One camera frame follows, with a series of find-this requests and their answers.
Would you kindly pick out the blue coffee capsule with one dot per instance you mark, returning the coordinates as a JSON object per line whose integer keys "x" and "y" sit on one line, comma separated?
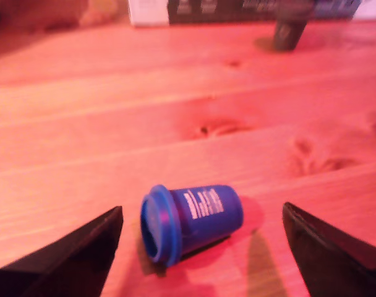
{"x": 200, "y": 222}

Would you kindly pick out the dark brown coffee capsule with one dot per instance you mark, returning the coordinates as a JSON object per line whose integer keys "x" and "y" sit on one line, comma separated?
{"x": 287, "y": 34}

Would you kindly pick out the dark grey cardboard tray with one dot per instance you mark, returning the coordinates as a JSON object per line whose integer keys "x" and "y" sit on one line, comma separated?
{"x": 151, "y": 12}

